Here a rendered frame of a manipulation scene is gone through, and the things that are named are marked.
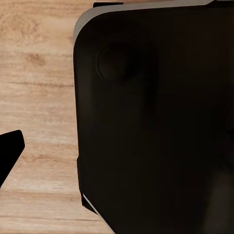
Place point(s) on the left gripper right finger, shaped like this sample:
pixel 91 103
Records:
pixel 226 144

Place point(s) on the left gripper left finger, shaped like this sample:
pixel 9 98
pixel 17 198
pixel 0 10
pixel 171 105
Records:
pixel 11 146

